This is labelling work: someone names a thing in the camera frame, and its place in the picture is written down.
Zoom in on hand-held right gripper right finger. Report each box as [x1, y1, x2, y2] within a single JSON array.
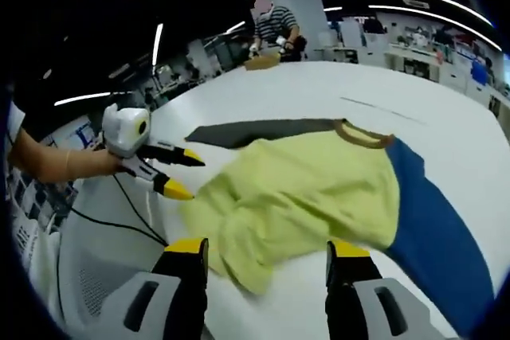
[[325, 240, 443, 340]]

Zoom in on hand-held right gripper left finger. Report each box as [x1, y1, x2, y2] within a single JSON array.
[[115, 237, 210, 340]]

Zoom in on yellow blue grey garment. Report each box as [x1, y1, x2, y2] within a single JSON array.
[[177, 118, 498, 335]]

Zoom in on brown cardboard box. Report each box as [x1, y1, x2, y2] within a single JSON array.
[[243, 52, 282, 72]]

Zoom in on black bag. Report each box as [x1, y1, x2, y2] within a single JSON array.
[[292, 35, 308, 63]]

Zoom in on black cable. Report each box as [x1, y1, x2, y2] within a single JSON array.
[[70, 172, 169, 248]]

